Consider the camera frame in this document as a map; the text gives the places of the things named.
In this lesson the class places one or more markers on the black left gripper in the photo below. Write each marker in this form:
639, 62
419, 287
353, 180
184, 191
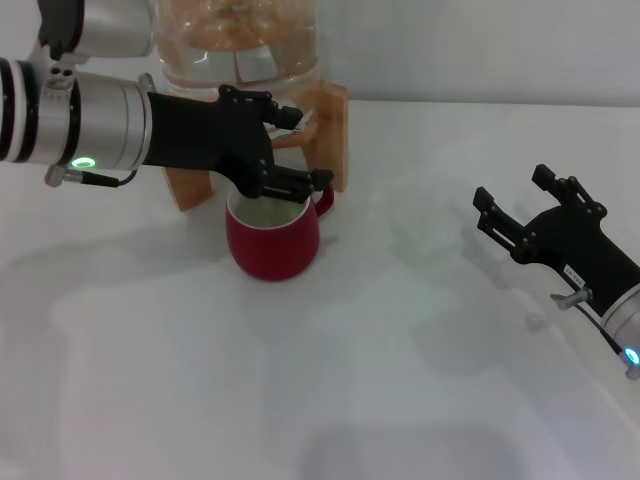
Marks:
205, 135

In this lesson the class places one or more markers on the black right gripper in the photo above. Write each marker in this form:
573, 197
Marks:
575, 250

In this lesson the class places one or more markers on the red cup white inside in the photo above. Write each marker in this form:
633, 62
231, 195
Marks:
275, 250

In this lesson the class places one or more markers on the wooden dispenser stand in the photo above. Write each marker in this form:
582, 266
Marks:
330, 130

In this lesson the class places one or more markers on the glass water dispenser jar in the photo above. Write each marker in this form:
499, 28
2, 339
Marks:
240, 45

